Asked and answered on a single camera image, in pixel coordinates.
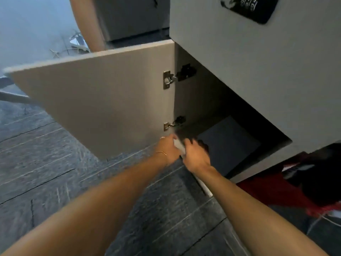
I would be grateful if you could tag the person's left hand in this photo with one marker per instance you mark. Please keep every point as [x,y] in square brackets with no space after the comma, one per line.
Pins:
[167,153]

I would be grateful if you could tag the person's right hand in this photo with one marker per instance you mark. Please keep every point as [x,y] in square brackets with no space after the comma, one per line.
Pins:
[196,159]

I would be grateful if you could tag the person's left fingers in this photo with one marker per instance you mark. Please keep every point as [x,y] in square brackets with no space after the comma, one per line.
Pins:
[170,138]

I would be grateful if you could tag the person's right fingers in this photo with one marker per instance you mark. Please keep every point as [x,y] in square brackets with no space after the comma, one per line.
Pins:
[195,145]

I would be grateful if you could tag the white long strip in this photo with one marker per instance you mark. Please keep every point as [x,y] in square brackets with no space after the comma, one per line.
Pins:
[179,147]

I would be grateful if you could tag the person's right forearm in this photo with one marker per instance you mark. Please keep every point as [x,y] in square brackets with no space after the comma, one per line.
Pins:
[255,218]

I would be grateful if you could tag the person's left forearm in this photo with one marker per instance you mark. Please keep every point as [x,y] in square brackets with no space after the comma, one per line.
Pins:
[88,210]

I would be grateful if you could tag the metal door hinge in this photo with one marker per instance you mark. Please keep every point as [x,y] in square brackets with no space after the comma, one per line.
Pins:
[175,76]
[173,123]

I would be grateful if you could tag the grey sheet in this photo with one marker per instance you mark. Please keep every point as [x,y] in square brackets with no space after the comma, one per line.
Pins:
[231,143]

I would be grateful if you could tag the beige cabinet door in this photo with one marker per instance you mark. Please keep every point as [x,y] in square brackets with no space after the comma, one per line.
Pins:
[101,95]

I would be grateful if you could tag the light grey cabinet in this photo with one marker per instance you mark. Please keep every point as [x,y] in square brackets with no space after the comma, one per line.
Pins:
[266,77]

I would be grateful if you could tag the red and black bag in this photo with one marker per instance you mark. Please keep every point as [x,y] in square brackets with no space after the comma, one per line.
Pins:
[306,183]

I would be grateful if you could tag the shiny branch decoration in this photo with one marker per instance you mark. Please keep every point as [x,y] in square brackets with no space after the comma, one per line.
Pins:
[76,42]

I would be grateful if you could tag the tan curved panel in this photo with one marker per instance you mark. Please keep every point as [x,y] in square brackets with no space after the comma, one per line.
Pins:
[88,23]

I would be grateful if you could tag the black combination lock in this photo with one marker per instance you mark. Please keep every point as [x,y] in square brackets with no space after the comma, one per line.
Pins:
[253,7]

